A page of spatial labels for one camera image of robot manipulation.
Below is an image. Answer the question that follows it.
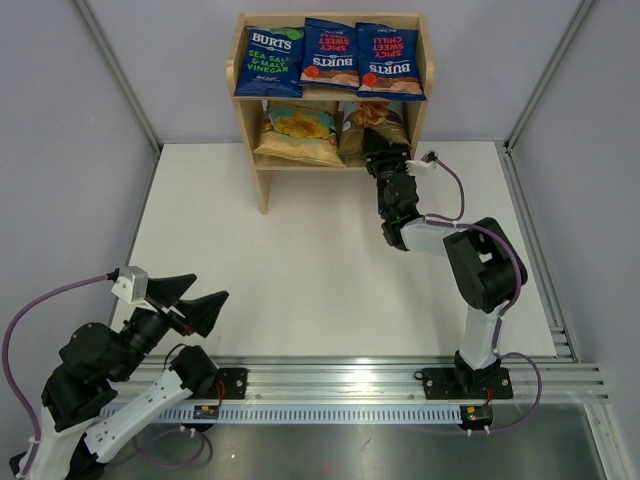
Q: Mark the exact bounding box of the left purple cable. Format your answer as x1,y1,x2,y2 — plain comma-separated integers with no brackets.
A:
2,269,214,474

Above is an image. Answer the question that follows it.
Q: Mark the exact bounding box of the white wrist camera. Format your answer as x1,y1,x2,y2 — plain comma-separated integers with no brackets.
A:
405,150,439,177
111,266,150,308

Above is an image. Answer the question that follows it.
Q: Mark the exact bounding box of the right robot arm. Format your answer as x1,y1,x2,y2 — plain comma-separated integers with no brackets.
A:
363,128,528,402

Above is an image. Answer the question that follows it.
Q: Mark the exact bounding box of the white slotted cable duct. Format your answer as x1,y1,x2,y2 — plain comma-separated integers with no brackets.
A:
99,403,464,425

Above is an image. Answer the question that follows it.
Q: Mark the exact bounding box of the wooden two-tier shelf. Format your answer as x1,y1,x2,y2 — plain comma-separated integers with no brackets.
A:
226,11,436,214

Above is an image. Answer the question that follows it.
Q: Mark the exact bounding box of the aluminium mounting rail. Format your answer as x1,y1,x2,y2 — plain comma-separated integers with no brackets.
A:
109,355,611,406

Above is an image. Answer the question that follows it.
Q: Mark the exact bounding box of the blue Burts chilli bag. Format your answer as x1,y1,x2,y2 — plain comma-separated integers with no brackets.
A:
300,17,360,91
355,22,427,101

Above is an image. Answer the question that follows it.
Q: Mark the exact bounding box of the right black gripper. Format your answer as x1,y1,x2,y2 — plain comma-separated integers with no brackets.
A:
365,128,413,217

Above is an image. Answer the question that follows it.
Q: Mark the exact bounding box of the tan kettle cooked chips bag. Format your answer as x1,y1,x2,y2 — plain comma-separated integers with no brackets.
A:
254,100,344,168

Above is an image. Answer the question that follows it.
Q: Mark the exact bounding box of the blue Burts sea salt bag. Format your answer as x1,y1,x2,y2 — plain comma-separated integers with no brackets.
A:
235,26,304,98

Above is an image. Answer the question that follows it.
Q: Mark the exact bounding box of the light blue cassava chips bag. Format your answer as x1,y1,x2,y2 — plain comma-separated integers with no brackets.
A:
338,100,410,165

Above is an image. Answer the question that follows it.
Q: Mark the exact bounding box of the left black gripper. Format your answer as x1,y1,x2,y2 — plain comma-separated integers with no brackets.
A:
110,274,228,382

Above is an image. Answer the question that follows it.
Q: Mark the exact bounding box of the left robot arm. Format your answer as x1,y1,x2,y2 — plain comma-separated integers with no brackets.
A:
1,267,229,479

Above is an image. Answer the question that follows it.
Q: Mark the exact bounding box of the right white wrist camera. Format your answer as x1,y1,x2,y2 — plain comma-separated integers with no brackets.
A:
405,150,439,177

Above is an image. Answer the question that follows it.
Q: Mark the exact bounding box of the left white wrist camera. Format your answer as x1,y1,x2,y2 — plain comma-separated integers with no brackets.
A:
111,266,150,308

